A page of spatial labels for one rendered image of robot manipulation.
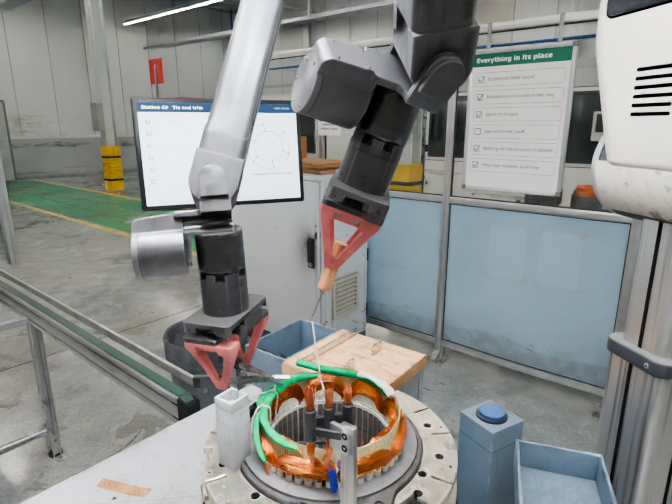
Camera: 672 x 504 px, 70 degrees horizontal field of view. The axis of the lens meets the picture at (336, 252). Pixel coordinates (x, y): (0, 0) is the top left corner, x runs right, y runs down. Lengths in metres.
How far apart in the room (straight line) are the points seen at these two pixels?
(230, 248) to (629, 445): 0.65
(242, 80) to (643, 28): 0.51
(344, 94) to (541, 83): 2.33
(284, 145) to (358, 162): 1.16
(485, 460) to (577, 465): 0.15
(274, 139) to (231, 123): 1.02
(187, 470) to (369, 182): 0.83
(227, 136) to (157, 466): 0.79
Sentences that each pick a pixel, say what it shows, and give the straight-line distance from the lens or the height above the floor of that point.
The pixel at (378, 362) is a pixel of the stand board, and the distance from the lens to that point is 0.92.
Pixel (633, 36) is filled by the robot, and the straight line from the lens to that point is 0.78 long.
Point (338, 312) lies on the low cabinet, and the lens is 3.11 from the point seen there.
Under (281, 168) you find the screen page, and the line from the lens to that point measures 1.64.
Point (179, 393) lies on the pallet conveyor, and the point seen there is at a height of 0.76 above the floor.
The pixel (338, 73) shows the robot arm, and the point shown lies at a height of 1.53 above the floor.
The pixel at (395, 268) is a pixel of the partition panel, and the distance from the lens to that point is 3.29.
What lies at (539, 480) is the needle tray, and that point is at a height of 1.03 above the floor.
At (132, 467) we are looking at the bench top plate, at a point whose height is 0.78.
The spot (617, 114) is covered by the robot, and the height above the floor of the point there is 1.50.
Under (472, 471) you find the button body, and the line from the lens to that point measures 0.89.
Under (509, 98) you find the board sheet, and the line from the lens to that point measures 2.80.
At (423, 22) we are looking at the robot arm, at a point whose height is 1.57.
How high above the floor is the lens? 1.49
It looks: 15 degrees down
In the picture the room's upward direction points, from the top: straight up
